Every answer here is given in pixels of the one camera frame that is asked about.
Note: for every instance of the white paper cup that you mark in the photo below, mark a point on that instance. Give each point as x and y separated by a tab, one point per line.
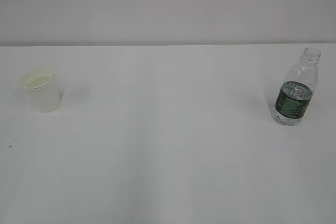
41	89

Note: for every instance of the clear water bottle green label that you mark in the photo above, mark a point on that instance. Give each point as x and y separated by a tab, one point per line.
297	89

